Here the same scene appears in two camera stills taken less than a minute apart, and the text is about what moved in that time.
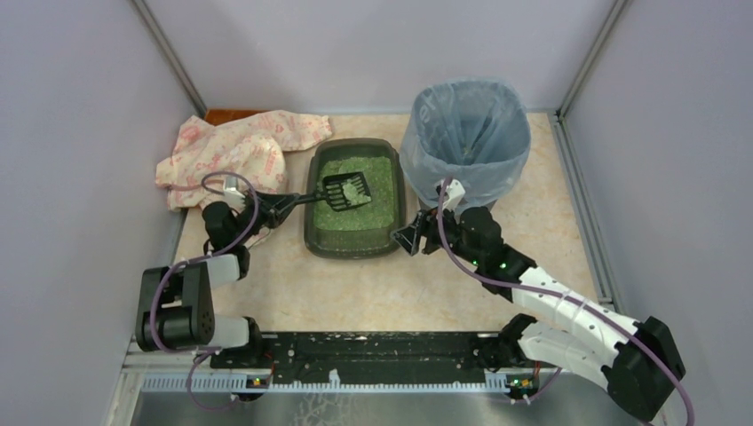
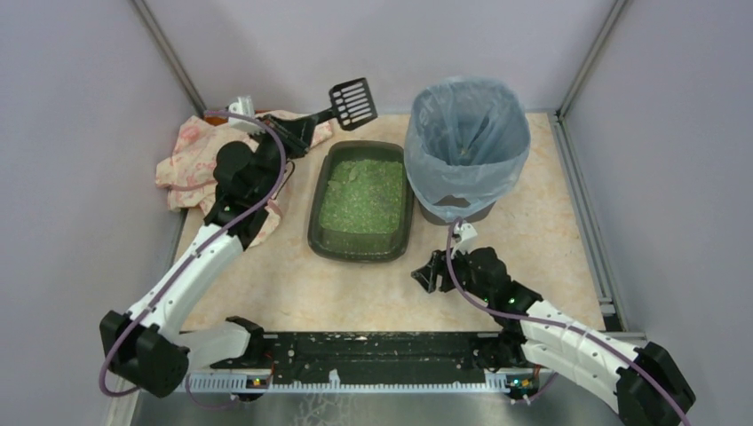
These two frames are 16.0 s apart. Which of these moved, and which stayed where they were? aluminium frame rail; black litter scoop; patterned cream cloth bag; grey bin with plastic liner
Moved: black litter scoop
Stayed: aluminium frame rail; patterned cream cloth bag; grey bin with plastic liner
